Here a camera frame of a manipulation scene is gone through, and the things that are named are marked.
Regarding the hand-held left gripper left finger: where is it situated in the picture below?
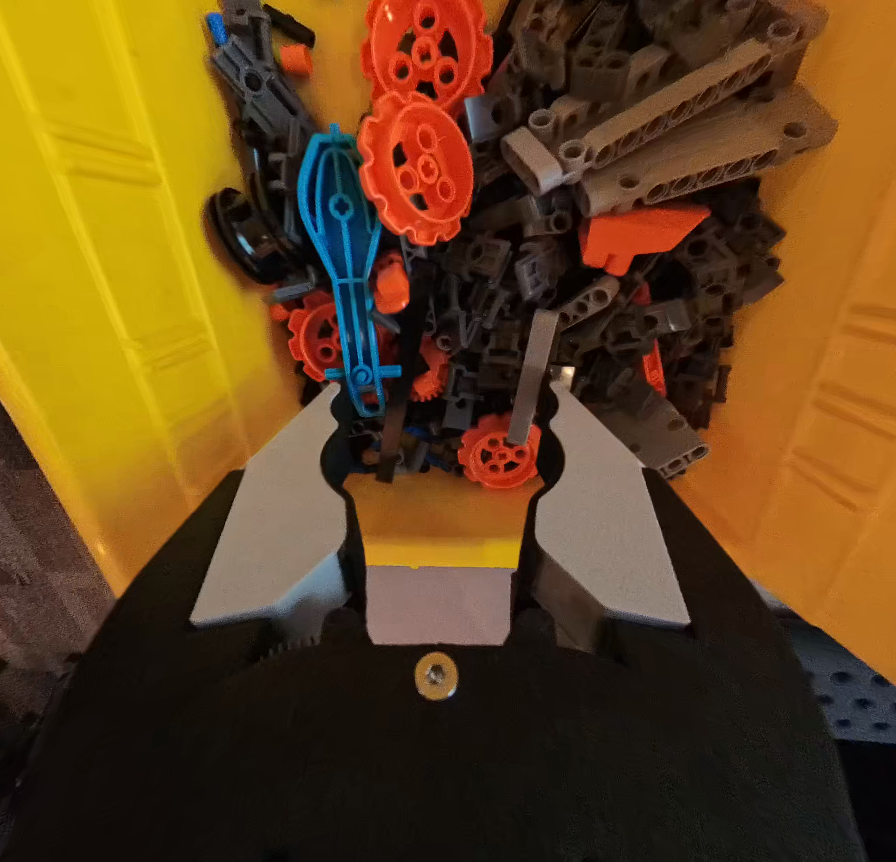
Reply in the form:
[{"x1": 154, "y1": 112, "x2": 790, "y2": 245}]
[{"x1": 189, "y1": 382, "x2": 368, "y2": 640}]

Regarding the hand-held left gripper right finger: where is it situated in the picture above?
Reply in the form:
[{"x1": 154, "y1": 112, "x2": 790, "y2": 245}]
[{"x1": 514, "y1": 379, "x2": 693, "y2": 651}]

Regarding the pile of toy building pieces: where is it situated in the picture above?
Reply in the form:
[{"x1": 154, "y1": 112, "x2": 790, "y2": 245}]
[{"x1": 203, "y1": 0, "x2": 841, "y2": 492}]

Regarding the yellow plastic bin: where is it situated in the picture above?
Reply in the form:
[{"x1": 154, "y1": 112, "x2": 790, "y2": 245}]
[{"x1": 0, "y1": 0, "x2": 896, "y2": 681}]

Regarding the orange sprocket wheel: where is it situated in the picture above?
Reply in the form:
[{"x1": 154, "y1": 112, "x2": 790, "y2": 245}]
[
  {"x1": 360, "y1": 0, "x2": 494, "y2": 110},
  {"x1": 357, "y1": 92, "x2": 476, "y2": 245},
  {"x1": 458, "y1": 414, "x2": 543, "y2": 491},
  {"x1": 287, "y1": 291, "x2": 351, "y2": 383}
]

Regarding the orange toothed gear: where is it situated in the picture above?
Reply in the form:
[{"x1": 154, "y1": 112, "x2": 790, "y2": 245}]
[{"x1": 412, "y1": 344, "x2": 450, "y2": 402}]

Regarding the orange winged panel piece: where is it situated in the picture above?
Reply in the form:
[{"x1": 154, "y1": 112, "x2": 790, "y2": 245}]
[{"x1": 580, "y1": 204, "x2": 711, "y2": 276}]

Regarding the black toy wheel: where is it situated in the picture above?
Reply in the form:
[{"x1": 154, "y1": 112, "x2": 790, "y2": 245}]
[{"x1": 206, "y1": 186, "x2": 295, "y2": 285}]

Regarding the black perforated panel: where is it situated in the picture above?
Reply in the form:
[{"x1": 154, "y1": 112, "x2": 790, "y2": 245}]
[{"x1": 770, "y1": 589, "x2": 896, "y2": 744}]

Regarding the blue brick separator tool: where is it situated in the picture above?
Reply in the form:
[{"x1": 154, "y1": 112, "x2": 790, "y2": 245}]
[{"x1": 297, "y1": 126, "x2": 403, "y2": 418}]

